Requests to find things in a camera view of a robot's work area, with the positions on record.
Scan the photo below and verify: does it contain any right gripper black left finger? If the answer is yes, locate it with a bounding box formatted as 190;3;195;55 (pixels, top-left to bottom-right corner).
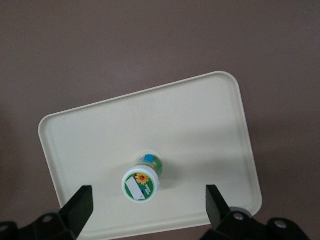
0;184;95;240

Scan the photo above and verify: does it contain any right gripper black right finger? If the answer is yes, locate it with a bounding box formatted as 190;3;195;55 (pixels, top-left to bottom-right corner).
201;184;312;240

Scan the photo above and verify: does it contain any beige plastic tray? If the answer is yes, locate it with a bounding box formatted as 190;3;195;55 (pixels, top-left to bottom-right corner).
37;70;264;240

